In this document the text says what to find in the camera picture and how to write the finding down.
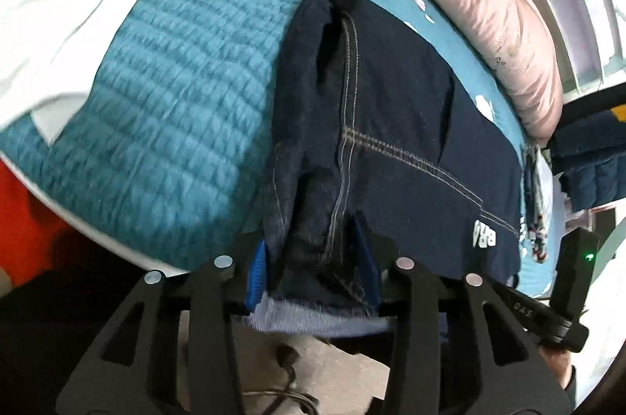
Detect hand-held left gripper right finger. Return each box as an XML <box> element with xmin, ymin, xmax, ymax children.
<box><xmin>348</xmin><ymin>212</ymin><xmax>570</xmax><ymax>415</ymax></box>

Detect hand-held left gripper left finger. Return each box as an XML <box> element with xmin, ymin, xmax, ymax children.
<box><xmin>56</xmin><ymin>232</ymin><xmax>269</xmax><ymax>415</ymax></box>

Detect dark blue jeans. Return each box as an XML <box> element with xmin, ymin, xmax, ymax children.
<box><xmin>245</xmin><ymin>0</ymin><xmax>523</xmax><ymax>338</ymax></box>

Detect person's right hand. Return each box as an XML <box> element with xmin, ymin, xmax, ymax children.
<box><xmin>540</xmin><ymin>341</ymin><xmax>577</xmax><ymax>391</ymax></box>

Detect yellow and navy puffer jacket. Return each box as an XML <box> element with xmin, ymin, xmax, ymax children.
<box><xmin>545</xmin><ymin>104</ymin><xmax>626</xmax><ymax>213</ymax></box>

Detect teal quilted bed cover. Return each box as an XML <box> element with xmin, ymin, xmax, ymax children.
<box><xmin>0</xmin><ymin>0</ymin><xmax>553</xmax><ymax>298</ymax></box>

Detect red cloth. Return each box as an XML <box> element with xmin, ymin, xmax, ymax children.
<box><xmin>0</xmin><ymin>161</ymin><xmax>74</xmax><ymax>289</ymax></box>

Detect white garment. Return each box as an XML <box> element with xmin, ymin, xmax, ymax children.
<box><xmin>0</xmin><ymin>0</ymin><xmax>294</xmax><ymax>127</ymax></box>

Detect black cable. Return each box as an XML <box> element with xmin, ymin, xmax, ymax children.
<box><xmin>242</xmin><ymin>344</ymin><xmax>318</xmax><ymax>415</ymax></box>

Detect lilac wall shelf unit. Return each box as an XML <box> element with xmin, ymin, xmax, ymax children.
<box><xmin>489</xmin><ymin>0</ymin><xmax>626</xmax><ymax>103</ymax></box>

